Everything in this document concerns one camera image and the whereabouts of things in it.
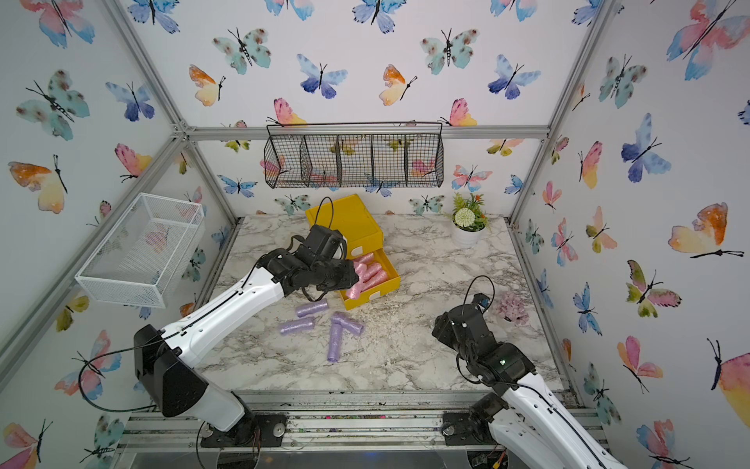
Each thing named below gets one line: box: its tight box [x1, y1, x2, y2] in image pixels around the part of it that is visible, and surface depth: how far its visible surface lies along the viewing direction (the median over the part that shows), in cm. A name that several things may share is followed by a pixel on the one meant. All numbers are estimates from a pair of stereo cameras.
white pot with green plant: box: [451, 191, 489, 248], surface depth 106 cm
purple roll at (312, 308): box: [295, 299, 330, 318], surface depth 95 cm
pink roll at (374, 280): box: [359, 270, 388, 293], surface depth 93 cm
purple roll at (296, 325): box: [279, 316, 316, 336], surface depth 91 cm
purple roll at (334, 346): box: [327, 324, 343, 363], surface depth 88 cm
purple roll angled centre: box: [331, 310, 366, 337], surface depth 92 cm
